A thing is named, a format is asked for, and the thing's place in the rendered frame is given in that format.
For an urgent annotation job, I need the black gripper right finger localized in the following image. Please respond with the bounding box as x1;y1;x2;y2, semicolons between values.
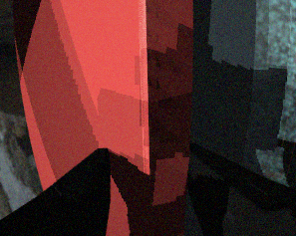
187;144;296;236

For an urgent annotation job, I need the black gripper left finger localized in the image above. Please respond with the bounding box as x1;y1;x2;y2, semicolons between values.
0;148;112;236

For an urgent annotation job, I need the red square lid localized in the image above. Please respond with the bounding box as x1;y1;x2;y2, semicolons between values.
13;0;193;236

